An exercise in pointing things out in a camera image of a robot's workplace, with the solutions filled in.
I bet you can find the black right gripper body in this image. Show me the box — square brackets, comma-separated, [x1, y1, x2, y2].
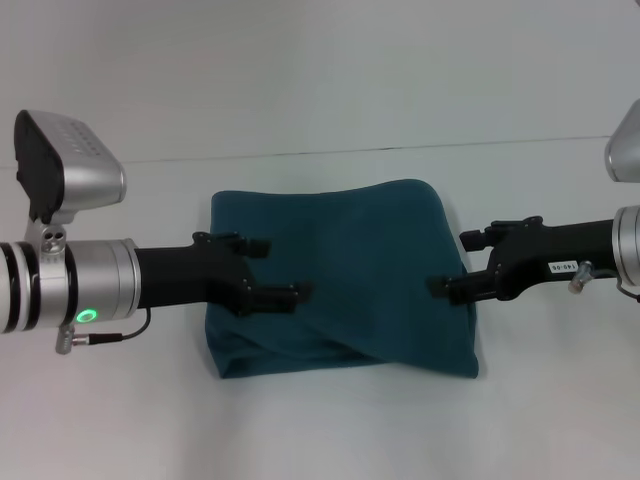
[487, 215, 621, 302]

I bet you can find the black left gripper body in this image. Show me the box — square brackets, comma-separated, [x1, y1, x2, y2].
[133, 230, 257, 318]

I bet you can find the teal FREE print T-shirt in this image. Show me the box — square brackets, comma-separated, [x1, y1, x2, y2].
[204, 177, 482, 382]

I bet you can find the left arm connector cable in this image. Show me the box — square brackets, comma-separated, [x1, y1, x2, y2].
[54, 305, 152, 356]

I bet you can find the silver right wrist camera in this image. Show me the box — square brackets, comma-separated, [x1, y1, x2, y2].
[604, 98, 640, 184]

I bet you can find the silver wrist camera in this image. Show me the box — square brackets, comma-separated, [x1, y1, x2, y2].
[13, 108, 129, 264]
[604, 98, 640, 184]

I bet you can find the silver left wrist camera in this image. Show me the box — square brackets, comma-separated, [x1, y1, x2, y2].
[13, 108, 129, 264]

